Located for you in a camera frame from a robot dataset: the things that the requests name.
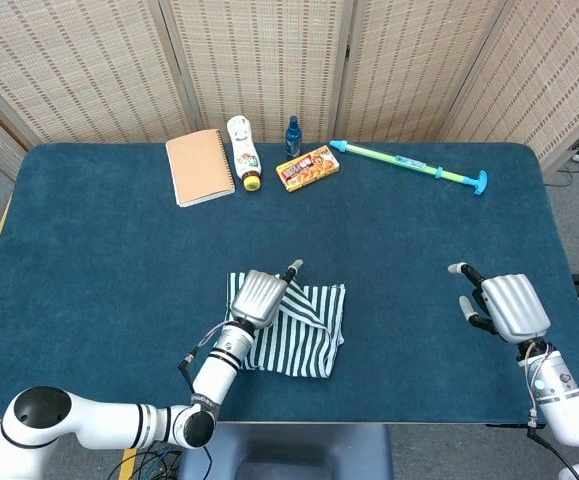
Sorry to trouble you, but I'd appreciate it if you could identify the blue spray bottle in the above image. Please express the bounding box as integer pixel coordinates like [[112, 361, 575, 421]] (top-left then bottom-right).
[[283, 115, 303, 161]]

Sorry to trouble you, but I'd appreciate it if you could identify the floor cable bundle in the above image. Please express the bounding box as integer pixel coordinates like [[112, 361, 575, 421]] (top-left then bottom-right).
[[103, 442, 188, 480]]

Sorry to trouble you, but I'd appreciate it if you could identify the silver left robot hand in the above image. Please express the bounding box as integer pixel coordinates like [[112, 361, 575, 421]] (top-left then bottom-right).
[[230, 258, 304, 330]]

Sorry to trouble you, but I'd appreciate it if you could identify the green blue water gun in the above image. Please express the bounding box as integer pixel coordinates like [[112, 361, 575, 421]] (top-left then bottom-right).
[[329, 139, 489, 197]]

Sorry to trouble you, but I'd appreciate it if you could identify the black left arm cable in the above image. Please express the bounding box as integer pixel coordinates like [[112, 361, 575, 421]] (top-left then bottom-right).
[[178, 354, 215, 480]]

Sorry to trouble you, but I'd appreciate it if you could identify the white bottle yellow cap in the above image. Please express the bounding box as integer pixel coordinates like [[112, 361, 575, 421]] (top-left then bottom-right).
[[225, 114, 263, 192]]

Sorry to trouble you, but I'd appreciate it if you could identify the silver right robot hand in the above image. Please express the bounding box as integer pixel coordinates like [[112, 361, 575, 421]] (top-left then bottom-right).
[[447, 262, 553, 344]]

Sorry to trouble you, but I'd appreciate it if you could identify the blue carpet table cover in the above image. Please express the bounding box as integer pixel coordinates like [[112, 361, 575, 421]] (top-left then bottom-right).
[[0, 142, 579, 424]]

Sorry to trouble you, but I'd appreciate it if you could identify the green white striped t-shirt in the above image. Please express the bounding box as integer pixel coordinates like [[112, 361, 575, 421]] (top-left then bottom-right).
[[224, 271, 348, 380]]

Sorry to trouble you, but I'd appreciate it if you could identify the yellow curry box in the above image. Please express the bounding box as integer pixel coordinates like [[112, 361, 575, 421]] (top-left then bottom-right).
[[275, 144, 341, 193]]

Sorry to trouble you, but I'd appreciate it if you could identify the brown spiral notebook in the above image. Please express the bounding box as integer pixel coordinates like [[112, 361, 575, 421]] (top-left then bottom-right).
[[164, 128, 237, 208]]

